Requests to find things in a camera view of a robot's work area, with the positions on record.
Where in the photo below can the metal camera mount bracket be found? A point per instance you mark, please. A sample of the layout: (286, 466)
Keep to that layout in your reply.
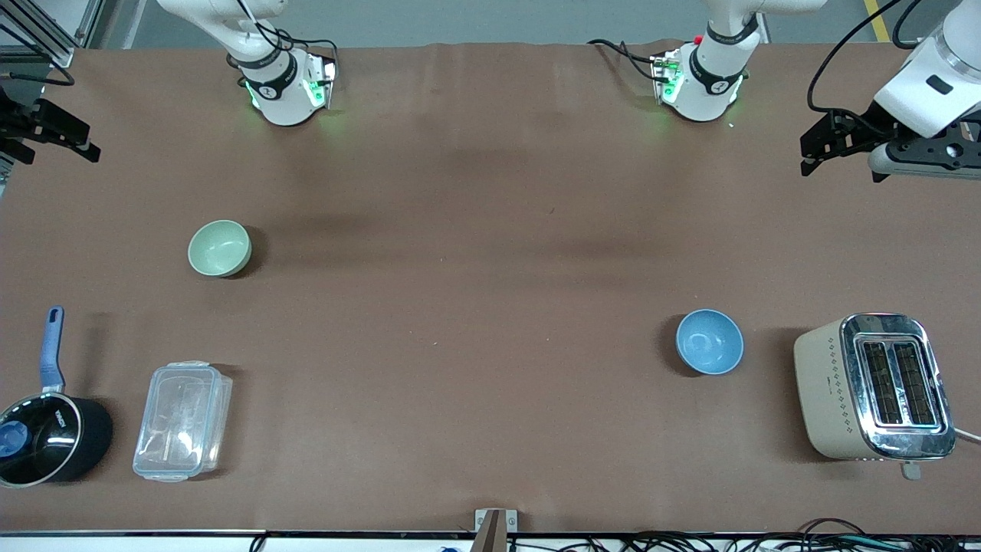
(494, 529)

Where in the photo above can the beige chrome toaster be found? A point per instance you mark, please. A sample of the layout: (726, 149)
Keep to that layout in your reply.
(874, 387)

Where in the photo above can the blue bowl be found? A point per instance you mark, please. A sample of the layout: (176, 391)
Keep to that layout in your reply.
(709, 342)

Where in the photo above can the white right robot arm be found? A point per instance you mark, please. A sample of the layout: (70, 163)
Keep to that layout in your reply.
(280, 92)

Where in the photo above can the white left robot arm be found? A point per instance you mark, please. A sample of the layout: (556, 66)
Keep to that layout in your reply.
(931, 73)

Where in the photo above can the aluminium frame profile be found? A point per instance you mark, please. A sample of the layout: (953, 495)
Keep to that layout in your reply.
(46, 27)

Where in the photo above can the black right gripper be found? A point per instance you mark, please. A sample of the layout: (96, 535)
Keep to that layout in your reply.
(17, 124)

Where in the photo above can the green bowl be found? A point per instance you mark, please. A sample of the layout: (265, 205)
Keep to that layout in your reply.
(219, 248)

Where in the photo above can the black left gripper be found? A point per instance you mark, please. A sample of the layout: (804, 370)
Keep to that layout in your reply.
(864, 127)

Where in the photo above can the clear plastic lidded container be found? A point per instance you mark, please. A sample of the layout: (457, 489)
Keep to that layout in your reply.
(182, 420)

